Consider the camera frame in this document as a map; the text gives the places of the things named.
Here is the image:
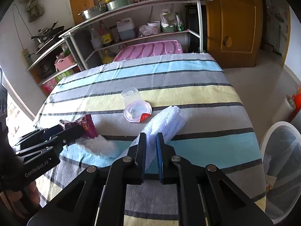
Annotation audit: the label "purple snack wrapper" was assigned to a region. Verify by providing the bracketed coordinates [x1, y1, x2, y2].
[59, 114, 98, 139]

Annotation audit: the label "white foam wrap sheet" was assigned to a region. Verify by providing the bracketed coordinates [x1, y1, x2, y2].
[117, 105, 187, 173]

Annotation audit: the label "white round trash bin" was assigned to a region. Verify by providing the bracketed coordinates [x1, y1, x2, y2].
[261, 121, 300, 225]

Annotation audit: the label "metal kitchen shelf rack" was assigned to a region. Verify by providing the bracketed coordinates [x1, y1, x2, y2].
[28, 0, 207, 87]

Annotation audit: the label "person's left hand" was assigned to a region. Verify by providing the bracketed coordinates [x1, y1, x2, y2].
[1, 181, 40, 211]

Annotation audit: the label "pink plastic basket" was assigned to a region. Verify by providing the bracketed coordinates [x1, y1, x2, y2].
[55, 55, 75, 71]

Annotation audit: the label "striped table cloth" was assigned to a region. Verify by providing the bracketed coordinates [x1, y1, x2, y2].
[33, 52, 268, 226]

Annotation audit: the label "black pots on stove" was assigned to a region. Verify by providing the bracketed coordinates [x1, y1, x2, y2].
[31, 21, 64, 48]

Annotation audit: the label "soy sauce bottle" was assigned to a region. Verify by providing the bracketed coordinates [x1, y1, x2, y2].
[99, 21, 113, 47]

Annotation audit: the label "white paper towel roll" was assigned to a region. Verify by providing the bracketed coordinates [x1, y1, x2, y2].
[272, 95, 298, 123]

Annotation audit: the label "green hanging cloth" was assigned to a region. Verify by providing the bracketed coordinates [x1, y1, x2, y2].
[19, 0, 44, 22]

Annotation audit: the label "steel mixing bowl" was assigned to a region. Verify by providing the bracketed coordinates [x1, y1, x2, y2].
[78, 4, 108, 21]

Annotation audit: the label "white oil jug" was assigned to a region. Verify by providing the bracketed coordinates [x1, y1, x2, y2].
[116, 18, 136, 41]

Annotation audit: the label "wooden cutting board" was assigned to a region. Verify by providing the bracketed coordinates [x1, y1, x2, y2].
[69, 0, 94, 25]

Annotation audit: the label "green enamel basin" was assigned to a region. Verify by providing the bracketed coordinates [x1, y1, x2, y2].
[106, 0, 134, 11]

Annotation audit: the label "pink storage box lid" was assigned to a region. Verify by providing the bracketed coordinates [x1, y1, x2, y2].
[113, 40, 183, 62]

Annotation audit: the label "wooden door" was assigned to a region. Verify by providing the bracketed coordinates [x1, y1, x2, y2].
[206, 0, 263, 68]

